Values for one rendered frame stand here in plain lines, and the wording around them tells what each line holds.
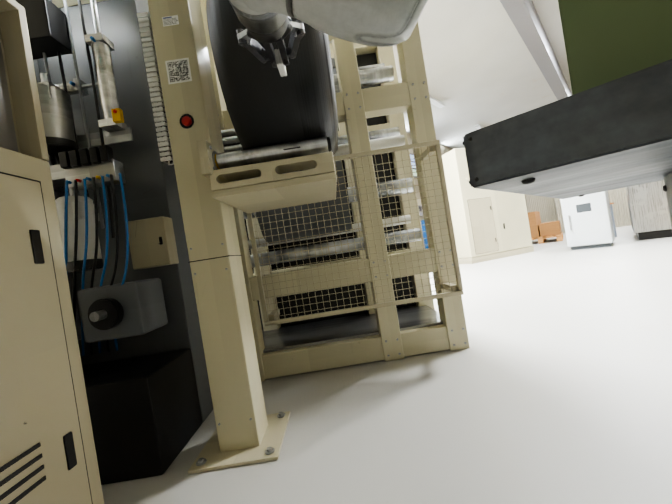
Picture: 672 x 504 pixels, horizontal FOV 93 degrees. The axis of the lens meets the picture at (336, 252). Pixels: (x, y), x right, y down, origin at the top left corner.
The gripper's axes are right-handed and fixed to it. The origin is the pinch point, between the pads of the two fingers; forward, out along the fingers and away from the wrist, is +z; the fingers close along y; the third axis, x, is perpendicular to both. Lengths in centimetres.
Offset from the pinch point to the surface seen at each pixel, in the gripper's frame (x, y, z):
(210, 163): 16.4, 25.3, 15.2
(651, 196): 94, -491, 394
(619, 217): 188, -808, 791
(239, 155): 14.8, 17.6, 18.3
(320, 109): 6.7, -7.7, 15.4
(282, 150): 15.4, 5.0, 18.3
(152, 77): -16, 43, 31
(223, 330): 66, 33, 19
